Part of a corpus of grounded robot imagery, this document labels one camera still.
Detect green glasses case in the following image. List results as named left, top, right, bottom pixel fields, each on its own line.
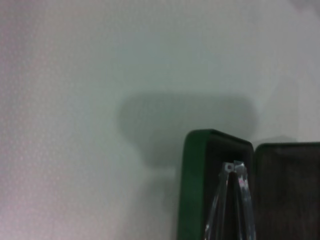
left=177, top=128, right=320, bottom=240

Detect clear transparent glasses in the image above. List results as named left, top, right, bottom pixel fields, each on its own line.
left=203, top=161, right=257, bottom=240

